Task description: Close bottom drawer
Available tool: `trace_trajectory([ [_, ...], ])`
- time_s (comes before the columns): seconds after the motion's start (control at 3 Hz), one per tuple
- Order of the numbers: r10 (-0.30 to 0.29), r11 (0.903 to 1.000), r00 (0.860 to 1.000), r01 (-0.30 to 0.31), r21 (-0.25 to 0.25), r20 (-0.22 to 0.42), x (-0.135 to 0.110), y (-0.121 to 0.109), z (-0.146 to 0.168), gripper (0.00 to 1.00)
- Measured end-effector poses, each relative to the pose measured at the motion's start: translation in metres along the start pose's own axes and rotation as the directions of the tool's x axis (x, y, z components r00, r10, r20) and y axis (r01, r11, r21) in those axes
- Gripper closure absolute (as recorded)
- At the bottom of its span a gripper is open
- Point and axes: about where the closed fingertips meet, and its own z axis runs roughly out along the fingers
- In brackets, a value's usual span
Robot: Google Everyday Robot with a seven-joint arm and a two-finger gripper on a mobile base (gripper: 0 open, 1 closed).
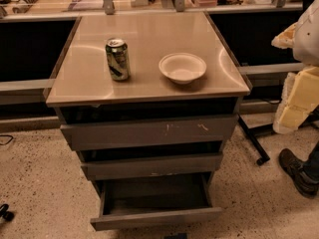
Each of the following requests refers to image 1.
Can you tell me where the black floor cable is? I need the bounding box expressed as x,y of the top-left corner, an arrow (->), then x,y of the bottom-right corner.
0,134 -> 15,146

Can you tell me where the green soda can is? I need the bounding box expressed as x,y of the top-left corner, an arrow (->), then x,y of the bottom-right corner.
106,38 -> 131,81

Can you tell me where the grey drawer cabinet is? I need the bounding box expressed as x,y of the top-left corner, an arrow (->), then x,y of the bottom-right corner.
43,11 -> 252,185

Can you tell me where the black table stand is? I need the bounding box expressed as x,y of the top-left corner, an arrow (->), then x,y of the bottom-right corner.
237,110 -> 319,166

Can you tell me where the grey top drawer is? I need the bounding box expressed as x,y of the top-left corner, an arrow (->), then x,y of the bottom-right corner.
61,115 -> 237,150

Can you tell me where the grey drawer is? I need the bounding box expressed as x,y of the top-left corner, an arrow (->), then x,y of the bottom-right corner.
82,152 -> 223,180
61,115 -> 237,150
91,173 -> 222,231

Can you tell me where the grey bottom drawer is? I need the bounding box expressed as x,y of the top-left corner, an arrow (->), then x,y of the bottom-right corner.
91,173 -> 222,231

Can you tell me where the dark trouser leg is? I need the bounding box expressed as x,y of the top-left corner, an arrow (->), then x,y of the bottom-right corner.
303,141 -> 319,183

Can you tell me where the brown shoe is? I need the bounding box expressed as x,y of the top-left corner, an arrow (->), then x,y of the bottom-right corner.
279,148 -> 319,198

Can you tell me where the black object on floor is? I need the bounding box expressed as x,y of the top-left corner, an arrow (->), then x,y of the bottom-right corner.
0,204 -> 14,221

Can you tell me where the grey middle drawer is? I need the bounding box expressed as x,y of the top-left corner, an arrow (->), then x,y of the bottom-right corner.
82,152 -> 223,180

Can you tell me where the white bowl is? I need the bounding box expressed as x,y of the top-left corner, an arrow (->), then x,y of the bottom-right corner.
159,53 -> 207,85

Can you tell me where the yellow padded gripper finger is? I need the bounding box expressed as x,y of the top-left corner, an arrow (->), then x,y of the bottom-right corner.
271,23 -> 319,134

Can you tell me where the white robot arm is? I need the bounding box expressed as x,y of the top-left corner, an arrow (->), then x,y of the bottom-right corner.
271,0 -> 319,134

